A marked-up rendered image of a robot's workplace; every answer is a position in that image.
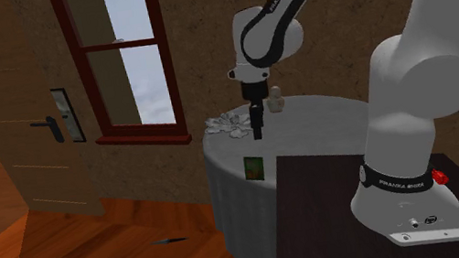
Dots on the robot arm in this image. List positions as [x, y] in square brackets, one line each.
[404, 90]

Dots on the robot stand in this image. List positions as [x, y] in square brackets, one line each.
[327, 218]

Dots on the pale stone bust figure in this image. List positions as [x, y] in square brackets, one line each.
[274, 100]

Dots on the green and red card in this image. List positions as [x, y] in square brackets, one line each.
[254, 168]

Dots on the dark red framed window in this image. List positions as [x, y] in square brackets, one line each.
[130, 61]

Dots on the small dark pointed object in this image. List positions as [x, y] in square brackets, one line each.
[169, 241]

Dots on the round table with grey cloth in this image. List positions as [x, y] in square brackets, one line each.
[314, 125]

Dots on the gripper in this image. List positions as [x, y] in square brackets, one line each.
[254, 98]

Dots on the white flower-shaped dish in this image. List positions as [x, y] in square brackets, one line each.
[229, 124]

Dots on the brown wooden door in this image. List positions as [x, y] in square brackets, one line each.
[16, 113]

